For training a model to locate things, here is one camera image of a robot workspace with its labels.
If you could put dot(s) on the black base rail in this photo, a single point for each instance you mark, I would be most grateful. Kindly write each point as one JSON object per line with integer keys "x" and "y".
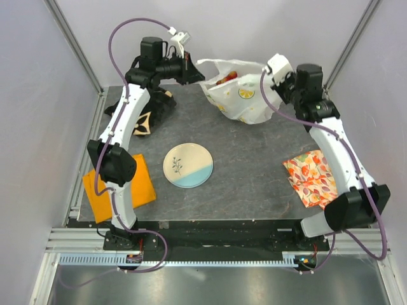
{"x": 279, "y": 235}

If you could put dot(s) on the grey stone mat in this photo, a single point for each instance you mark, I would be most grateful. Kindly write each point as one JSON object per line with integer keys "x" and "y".
{"x": 248, "y": 181}

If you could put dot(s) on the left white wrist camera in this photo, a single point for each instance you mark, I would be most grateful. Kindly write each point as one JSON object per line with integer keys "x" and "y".
{"x": 179, "y": 40}

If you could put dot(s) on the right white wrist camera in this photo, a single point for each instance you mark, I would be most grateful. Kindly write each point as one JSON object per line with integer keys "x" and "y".
{"x": 279, "y": 67}

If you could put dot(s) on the floral orange cloth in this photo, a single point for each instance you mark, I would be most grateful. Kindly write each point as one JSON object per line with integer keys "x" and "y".
{"x": 312, "y": 179}

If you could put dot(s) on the black patterned cloth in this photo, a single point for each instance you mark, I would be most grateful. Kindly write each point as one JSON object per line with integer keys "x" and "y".
{"x": 158, "y": 109}

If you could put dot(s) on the red fake cherry bunch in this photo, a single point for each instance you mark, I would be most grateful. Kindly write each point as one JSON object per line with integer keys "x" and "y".
{"x": 230, "y": 76}

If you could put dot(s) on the white plastic bag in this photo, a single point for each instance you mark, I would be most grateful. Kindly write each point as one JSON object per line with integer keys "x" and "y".
{"x": 239, "y": 99}

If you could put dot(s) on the cream and blue plate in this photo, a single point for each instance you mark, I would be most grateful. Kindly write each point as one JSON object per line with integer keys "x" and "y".
{"x": 188, "y": 165}

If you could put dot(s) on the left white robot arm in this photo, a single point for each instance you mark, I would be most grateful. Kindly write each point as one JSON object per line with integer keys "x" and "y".
{"x": 158, "y": 60}

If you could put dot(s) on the orange folded cloth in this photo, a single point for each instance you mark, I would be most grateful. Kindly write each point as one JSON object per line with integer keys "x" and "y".
{"x": 141, "y": 187}

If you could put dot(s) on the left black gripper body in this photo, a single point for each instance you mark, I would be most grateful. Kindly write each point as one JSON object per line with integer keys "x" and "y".
{"x": 173, "y": 69}

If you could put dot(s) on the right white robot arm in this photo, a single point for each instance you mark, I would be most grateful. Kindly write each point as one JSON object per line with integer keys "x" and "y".
{"x": 360, "y": 199}

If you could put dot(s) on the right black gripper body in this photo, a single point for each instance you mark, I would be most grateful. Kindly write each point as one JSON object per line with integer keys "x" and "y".
{"x": 286, "y": 89}

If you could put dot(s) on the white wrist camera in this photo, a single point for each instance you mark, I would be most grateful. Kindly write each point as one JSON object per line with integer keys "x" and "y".
{"x": 179, "y": 40}
{"x": 279, "y": 67}

